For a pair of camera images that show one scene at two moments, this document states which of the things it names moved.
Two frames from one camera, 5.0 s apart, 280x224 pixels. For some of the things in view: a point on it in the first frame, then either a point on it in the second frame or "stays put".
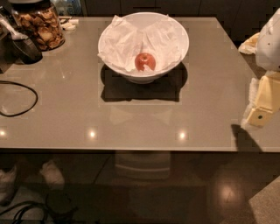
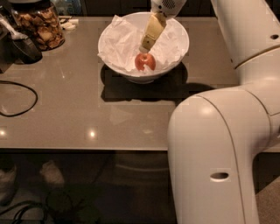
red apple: [146, 59] stays put
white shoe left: [8, 185] stays put
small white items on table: [66, 23] stays put
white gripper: [270, 44] -> [166, 6]
